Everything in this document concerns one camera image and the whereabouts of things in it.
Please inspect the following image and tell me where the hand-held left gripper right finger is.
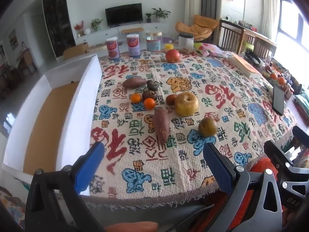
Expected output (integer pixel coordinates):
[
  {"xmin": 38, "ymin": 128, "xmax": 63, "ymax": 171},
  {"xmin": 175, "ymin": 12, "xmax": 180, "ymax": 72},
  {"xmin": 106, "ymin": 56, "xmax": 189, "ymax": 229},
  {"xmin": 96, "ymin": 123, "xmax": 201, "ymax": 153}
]
[{"xmin": 202, "ymin": 142, "xmax": 283, "ymax": 232}]

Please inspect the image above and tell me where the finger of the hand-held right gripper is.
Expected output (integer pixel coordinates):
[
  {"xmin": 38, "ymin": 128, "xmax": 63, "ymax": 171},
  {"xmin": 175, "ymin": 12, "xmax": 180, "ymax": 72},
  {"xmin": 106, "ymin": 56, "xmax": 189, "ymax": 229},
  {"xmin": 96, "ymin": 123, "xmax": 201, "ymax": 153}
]
[
  {"xmin": 264, "ymin": 140, "xmax": 309, "ymax": 172},
  {"xmin": 292, "ymin": 125, "xmax": 309, "ymax": 148}
]

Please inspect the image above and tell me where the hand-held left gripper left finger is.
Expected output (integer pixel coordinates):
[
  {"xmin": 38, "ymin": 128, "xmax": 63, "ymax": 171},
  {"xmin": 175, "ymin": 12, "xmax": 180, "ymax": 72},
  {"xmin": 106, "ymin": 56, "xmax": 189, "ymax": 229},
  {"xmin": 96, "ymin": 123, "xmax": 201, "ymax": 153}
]
[{"xmin": 24, "ymin": 141, "xmax": 107, "ymax": 232}]

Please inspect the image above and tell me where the green brown round fruit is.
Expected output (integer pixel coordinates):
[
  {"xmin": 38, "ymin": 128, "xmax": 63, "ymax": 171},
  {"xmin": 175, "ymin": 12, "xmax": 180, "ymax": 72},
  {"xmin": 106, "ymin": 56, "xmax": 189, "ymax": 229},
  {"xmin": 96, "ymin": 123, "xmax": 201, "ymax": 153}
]
[{"xmin": 198, "ymin": 117, "xmax": 218, "ymax": 137}]

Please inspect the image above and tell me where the white cardboard box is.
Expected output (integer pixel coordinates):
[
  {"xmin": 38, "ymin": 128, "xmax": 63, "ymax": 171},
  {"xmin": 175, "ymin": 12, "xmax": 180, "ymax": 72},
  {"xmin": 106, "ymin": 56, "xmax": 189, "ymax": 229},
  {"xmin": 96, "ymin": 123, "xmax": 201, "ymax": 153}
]
[{"xmin": 2, "ymin": 54, "xmax": 105, "ymax": 196}]

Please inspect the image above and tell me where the purple sweet potato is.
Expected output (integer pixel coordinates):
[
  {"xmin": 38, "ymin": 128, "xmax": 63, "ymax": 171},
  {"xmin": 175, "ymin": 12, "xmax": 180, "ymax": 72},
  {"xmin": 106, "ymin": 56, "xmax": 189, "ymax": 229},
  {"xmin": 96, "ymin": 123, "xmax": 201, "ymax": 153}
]
[
  {"xmin": 153, "ymin": 108, "xmax": 171, "ymax": 143},
  {"xmin": 122, "ymin": 77, "xmax": 148, "ymax": 89}
]

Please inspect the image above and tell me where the yellow apple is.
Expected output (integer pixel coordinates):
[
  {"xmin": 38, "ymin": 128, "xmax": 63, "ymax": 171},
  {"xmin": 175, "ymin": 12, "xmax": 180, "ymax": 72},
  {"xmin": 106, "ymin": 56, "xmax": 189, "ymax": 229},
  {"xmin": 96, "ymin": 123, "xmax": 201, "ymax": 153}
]
[{"xmin": 174, "ymin": 92, "xmax": 199, "ymax": 116}]

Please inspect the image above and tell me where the red apple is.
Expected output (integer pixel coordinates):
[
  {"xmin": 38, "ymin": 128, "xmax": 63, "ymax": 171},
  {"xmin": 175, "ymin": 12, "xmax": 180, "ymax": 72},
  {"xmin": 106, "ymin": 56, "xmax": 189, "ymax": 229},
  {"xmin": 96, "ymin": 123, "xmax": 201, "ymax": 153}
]
[{"xmin": 165, "ymin": 49, "xmax": 181, "ymax": 63}]

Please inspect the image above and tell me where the person's left hand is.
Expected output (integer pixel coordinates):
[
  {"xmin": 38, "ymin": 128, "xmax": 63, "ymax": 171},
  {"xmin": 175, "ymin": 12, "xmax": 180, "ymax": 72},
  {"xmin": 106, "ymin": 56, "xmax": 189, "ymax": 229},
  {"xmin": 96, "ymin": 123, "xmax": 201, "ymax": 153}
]
[{"xmin": 104, "ymin": 221, "xmax": 159, "ymax": 232}]

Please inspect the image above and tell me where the green folded cloth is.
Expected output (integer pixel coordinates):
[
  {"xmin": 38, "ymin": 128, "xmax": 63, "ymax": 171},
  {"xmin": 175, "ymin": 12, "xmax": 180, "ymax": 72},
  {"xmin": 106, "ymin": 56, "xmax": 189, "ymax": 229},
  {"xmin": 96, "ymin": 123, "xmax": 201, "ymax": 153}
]
[{"xmin": 293, "ymin": 94, "xmax": 309, "ymax": 126}]

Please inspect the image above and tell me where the black smartphone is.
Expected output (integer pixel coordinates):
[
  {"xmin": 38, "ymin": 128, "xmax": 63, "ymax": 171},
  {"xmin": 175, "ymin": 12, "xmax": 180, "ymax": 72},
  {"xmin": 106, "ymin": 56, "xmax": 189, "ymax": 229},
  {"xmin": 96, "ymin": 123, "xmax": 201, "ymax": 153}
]
[{"xmin": 273, "ymin": 84, "xmax": 285, "ymax": 116}]

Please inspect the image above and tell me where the floral patterned cushion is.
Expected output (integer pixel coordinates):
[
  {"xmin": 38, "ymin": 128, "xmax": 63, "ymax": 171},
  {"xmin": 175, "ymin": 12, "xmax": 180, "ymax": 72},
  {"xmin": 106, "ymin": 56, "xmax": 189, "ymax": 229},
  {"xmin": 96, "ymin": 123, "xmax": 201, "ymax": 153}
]
[{"xmin": 0, "ymin": 186, "xmax": 27, "ymax": 230}]

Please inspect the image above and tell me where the paperback book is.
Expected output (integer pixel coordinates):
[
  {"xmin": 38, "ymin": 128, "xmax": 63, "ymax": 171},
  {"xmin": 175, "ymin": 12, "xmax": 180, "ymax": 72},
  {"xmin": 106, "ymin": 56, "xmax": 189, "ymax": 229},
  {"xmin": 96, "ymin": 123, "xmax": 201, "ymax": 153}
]
[{"xmin": 227, "ymin": 54, "xmax": 262, "ymax": 78}]

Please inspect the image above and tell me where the wooden slatted chair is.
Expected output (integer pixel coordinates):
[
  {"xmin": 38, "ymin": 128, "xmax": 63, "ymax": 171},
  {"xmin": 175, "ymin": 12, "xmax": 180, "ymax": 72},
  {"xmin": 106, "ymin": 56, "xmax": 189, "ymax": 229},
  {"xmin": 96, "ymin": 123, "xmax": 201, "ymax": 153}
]
[
  {"xmin": 218, "ymin": 19, "xmax": 244, "ymax": 51},
  {"xmin": 252, "ymin": 37, "xmax": 277, "ymax": 58}
]

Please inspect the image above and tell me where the brown cardboard box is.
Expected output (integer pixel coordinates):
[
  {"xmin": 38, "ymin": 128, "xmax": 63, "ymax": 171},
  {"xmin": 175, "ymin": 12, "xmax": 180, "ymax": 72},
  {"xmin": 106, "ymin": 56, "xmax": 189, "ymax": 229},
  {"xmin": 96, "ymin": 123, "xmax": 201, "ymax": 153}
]
[{"xmin": 63, "ymin": 43, "xmax": 89, "ymax": 59}]

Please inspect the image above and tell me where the colourful snack bag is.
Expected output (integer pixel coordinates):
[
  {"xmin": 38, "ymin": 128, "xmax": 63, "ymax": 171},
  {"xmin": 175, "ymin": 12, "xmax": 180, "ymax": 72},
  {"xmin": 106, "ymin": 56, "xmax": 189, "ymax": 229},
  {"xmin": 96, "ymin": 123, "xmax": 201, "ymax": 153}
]
[{"xmin": 193, "ymin": 43, "xmax": 228, "ymax": 58}]

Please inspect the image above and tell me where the red label can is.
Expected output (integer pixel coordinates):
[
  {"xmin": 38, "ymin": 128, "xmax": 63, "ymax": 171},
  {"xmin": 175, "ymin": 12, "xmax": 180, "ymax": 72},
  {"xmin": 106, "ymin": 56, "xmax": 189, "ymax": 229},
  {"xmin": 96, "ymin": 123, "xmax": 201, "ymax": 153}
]
[{"xmin": 107, "ymin": 37, "xmax": 120, "ymax": 59}]

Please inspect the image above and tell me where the wooden dining chair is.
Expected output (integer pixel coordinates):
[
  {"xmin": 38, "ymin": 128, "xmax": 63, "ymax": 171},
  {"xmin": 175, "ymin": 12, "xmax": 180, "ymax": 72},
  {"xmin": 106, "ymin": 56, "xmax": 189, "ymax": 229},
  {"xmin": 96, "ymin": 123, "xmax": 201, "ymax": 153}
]
[{"xmin": 17, "ymin": 48, "xmax": 38, "ymax": 75}]

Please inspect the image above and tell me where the translucent white jar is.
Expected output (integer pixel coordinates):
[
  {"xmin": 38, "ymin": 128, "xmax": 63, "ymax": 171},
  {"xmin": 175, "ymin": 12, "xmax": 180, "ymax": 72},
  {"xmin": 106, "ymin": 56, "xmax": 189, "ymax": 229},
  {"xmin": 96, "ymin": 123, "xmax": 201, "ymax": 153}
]
[{"xmin": 179, "ymin": 32, "xmax": 194, "ymax": 50}]

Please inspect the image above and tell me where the white sheer curtain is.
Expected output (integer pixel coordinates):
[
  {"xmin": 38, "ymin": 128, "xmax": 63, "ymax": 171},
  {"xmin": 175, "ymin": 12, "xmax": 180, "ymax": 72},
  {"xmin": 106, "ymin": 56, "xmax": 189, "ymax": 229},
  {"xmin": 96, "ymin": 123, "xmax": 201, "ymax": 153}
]
[{"xmin": 262, "ymin": 0, "xmax": 280, "ymax": 39}]

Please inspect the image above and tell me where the white television cabinet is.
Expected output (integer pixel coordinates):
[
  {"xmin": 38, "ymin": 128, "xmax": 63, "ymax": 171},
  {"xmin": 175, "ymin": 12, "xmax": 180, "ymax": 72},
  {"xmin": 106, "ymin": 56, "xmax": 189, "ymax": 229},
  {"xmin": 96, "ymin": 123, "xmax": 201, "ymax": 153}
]
[{"xmin": 74, "ymin": 22, "xmax": 169, "ymax": 46}]

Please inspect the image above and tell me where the glass jar with gold lid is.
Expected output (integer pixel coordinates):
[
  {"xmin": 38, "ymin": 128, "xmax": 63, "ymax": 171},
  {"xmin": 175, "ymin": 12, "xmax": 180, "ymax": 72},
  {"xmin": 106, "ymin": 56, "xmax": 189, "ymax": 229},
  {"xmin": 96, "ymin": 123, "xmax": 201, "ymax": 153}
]
[{"xmin": 145, "ymin": 31, "xmax": 163, "ymax": 52}]

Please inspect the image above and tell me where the potted plant in green pot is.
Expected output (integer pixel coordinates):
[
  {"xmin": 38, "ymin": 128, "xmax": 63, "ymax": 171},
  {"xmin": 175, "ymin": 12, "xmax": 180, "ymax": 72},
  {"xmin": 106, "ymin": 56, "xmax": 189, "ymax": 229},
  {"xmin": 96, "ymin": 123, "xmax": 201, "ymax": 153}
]
[{"xmin": 90, "ymin": 18, "xmax": 104, "ymax": 32}]

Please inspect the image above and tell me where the orange cushioned chair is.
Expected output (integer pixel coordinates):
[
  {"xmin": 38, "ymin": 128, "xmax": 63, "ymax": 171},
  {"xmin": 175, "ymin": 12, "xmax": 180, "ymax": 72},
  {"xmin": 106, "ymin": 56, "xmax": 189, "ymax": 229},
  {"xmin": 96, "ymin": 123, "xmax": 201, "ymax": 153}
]
[{"xmin": 175, "ymin": 14, "xmax": 220, "ymax": 43}]

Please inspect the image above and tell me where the small wooden bench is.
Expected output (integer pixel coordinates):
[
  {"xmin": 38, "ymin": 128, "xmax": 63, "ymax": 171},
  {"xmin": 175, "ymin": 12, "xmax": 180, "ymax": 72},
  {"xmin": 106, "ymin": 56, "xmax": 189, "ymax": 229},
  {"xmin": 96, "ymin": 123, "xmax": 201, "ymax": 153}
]
[{"xmin": 121, "ymin": 27, "xmax": 144, "ymax": 35}]

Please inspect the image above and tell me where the dark display cabinet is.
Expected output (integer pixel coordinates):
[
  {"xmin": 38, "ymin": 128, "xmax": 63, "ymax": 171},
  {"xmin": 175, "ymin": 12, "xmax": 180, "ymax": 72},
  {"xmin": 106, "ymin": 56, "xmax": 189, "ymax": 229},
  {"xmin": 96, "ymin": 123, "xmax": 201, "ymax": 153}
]
[{"xmin": 42, "ymin": 0, "xmax": 76, "ymax": 58}]

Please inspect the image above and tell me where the black television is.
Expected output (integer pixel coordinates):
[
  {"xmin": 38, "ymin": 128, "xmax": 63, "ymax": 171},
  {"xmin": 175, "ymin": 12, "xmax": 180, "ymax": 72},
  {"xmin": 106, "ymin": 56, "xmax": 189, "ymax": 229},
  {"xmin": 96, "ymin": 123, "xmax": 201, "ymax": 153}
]
[{"xmin": 105, "ymin": 3, "xmax": 143, "ymax": 27}]

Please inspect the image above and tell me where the large leafy potted plant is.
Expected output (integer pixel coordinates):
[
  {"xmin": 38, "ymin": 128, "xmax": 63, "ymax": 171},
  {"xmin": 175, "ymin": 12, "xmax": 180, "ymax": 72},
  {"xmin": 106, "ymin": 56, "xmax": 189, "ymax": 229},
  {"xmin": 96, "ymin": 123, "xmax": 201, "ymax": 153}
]
[{"xmin": 152, "ymin": 8, "xmax": 171, "ymax": 23}]

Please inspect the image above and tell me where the framed wall picture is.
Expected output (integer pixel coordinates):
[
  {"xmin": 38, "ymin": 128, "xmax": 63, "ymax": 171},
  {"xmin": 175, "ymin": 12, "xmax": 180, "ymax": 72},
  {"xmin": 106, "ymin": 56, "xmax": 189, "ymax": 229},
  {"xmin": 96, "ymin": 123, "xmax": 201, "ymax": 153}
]
[{"xmin": 8, "ymin": 29, "xmax": 19, "ymax": 52}]

